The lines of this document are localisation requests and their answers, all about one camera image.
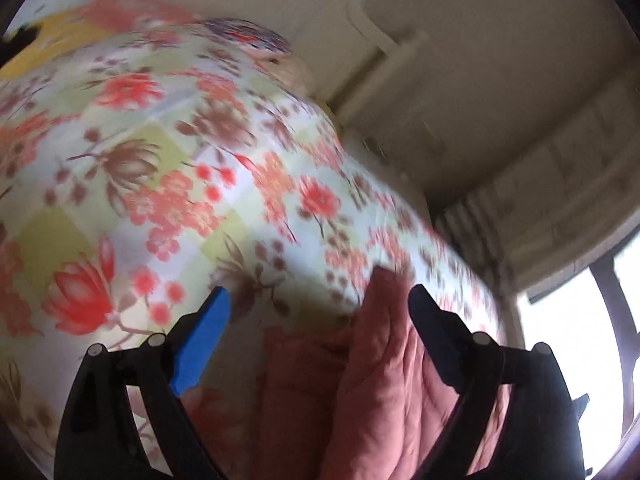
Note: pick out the yellow blanket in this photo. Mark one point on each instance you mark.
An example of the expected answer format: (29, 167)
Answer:
(45, 45)

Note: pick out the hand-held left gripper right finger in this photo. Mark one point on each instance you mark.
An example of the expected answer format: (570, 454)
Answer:
(435, 330)

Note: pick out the pink quilted jacket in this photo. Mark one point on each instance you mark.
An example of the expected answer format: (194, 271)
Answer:
(380, 385)

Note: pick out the pale floral pillow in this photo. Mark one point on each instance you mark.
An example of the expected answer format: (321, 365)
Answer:
(295, 75)

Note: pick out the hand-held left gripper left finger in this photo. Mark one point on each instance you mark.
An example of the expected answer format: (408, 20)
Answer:
(200, 345)

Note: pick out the dark framed window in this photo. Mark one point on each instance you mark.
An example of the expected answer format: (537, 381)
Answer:
(550, 335)

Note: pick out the floral bed sheet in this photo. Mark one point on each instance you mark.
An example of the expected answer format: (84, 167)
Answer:
(150, 160)

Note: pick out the printed beige curtain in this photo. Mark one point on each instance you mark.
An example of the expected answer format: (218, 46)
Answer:
(550, 185)

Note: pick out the purple patterned pillow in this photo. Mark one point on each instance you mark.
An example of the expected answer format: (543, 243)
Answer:
(250, 35)

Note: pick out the white bed headboard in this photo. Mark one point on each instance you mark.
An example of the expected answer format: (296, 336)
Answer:
(280, 0)

